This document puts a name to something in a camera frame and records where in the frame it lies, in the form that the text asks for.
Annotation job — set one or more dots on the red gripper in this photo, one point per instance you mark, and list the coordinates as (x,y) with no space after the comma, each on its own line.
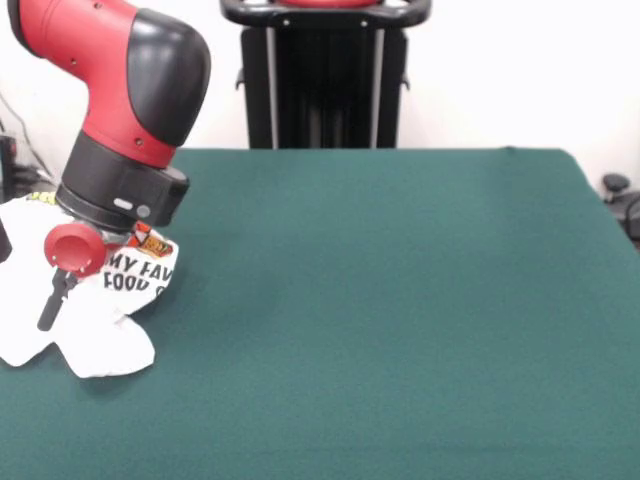
(75,247)

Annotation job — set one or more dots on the white printed t-shirt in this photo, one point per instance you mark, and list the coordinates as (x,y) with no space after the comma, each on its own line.
(100,310)

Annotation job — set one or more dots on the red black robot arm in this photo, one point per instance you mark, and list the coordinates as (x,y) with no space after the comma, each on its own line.
(130,100)

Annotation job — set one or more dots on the dark green tablecloth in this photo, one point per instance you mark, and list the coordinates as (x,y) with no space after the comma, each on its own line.
(400,325)

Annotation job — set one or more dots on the black office chair base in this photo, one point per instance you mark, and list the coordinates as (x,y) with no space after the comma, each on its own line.
(617,185)

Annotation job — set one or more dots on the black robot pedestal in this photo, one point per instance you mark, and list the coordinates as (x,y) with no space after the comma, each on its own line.
(325,90)

